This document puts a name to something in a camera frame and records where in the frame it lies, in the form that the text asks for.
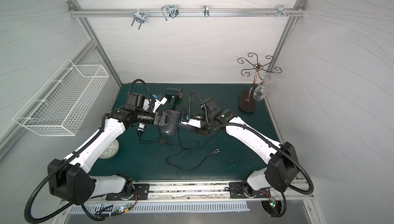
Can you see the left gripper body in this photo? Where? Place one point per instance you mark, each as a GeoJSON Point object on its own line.
{"type": "Point", "coordinates": [158, 118]}

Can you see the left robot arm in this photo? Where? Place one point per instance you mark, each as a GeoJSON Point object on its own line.
{"type": "Point", "coordinates": [69, 179]}

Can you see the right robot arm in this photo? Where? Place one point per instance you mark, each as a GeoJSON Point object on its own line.
{"type": "Point", "coordinates": [282, 169]}

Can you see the white hair dryer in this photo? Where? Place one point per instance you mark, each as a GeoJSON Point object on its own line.
{"type": "Point", "coordinates": [141, 128]}

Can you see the dark green hair dryer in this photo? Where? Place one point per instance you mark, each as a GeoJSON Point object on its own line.
{"type": "Point", "coordinates": [173, 94]}

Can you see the green table mat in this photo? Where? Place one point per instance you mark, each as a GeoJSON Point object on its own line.
{"type": "Point", "coordinates": [191, 156]}

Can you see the patterned ceramic bowl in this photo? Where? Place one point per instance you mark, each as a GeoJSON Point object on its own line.
{"type": "Point", "coordinates": [111, 150]}

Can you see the clear wine glass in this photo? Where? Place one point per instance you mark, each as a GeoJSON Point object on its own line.
{"type": "Point", "coordinates": [261, 90]}

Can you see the white vent strip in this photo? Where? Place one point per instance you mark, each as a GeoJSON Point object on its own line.
{"type": "Point", "coordinates": [168, 207]}

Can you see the small metal clamp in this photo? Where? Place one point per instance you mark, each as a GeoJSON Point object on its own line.
{"type": "Point", "coordinates": [206, 11]}

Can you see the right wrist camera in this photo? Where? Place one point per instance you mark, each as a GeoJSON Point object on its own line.
{"type": "Point", "coordinates": [192, 122]}

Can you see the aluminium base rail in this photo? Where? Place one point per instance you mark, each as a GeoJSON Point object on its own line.
{"type": "Point", "coordinates": [162, 191]}

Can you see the white wire basket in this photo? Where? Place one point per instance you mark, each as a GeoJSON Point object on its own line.
{"type": "Point", "coordinates": [60, 106]}

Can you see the metal hook bracket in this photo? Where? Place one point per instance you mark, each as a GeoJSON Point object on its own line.
{"type": "Point", "coordinates": [139, 19]}

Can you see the metal u-bolt bracket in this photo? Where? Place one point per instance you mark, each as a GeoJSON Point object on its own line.
{"type": "Point", "coordinates": [169, 11]}

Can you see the aluminium top rail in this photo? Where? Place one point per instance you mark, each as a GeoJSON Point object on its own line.
{"type": "Point", "coordinates": [183, 12]}

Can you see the metal bolt bracket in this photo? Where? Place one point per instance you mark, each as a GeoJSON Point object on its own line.
{"type": "Point", "coordinates": [280, 12]}

